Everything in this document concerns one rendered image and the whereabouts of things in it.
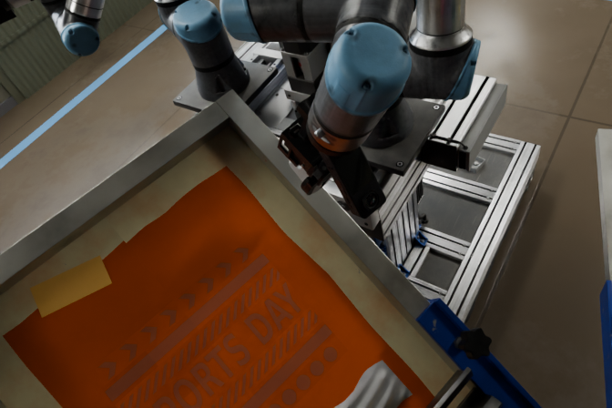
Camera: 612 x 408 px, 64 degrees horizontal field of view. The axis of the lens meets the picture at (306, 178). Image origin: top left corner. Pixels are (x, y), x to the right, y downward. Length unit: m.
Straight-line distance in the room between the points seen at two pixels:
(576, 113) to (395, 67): 2.66
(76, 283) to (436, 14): 0.73
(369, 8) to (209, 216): 0.45
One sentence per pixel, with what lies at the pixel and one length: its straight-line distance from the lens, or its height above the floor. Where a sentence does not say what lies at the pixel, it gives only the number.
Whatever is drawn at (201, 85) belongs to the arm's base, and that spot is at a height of 1.30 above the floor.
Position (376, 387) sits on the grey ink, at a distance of 0.82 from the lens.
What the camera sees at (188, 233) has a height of 1.45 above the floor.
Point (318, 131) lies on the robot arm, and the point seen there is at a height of 1.68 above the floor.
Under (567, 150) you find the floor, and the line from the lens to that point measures 2.87.
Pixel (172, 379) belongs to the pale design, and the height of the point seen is 1.37.
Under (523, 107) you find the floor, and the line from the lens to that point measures 3.09.
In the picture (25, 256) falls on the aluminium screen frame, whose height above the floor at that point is 1.55.
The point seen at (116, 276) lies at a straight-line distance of 0.81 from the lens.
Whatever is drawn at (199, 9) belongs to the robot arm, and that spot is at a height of 1.49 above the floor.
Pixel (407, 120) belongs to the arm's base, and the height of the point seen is 1.29.
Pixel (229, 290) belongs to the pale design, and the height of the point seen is 1.40.
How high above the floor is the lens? 2.04
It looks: 47 degrees down
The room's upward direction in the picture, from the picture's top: 18 degrees counter-clockwise
